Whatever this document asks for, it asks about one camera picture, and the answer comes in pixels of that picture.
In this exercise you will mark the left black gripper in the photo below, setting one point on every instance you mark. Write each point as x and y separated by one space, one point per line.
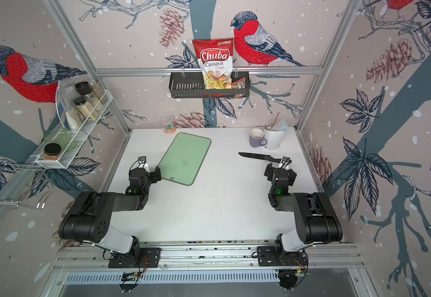
158 172

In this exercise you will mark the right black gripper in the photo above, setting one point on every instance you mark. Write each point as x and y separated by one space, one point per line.
270 171

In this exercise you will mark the green cutting board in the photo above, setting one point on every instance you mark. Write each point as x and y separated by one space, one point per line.
183 159

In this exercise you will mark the black knife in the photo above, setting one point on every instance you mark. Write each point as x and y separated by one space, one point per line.
260 157

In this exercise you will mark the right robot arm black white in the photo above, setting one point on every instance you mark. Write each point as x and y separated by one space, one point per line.
315 219

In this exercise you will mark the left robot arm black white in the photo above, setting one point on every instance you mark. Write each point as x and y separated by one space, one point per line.
88 220

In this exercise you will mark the white utensil holder cup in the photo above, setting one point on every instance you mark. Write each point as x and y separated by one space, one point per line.
273 138

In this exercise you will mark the clear jar with candies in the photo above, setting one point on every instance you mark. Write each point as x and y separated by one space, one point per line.
167 122

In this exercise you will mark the purple mug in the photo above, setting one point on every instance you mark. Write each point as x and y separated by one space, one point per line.
257 138

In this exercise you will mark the spice jar black lid front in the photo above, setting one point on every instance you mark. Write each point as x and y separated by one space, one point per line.
86 109

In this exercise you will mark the spice jar black lid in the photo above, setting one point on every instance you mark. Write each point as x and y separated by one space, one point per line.
86 109
84 89

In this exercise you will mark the small snack packet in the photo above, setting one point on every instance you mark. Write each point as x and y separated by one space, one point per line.
239 84

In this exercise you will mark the green glass bowl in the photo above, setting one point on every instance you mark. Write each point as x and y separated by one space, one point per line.
66 139

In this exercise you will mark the clear acrylic spice shelf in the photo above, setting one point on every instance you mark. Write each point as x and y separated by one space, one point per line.
72 120

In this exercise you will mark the jar with orange contents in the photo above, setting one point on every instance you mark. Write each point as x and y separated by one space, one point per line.
52 152

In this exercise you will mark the spice jar black lid back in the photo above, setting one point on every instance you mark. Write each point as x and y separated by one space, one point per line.
84 89

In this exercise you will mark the red cassava chips bag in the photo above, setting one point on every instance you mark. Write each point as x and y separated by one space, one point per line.
215 59

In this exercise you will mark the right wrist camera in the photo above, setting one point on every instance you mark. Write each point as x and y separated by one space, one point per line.
285 163

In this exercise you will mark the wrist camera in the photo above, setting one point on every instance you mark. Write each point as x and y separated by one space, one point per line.
142 163
285 163

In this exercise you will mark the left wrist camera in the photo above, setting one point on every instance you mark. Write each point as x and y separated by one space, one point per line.
142 163

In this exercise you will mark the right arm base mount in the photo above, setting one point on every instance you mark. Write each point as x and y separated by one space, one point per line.
280 256

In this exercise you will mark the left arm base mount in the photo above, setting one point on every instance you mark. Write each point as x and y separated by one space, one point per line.
147 258

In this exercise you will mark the aluminium rail frame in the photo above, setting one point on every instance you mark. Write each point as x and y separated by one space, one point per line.
210 255

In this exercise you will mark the black wire basket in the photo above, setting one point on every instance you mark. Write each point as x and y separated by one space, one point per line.
191 86

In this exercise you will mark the metal wire rack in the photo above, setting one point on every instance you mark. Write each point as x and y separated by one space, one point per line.
25 186

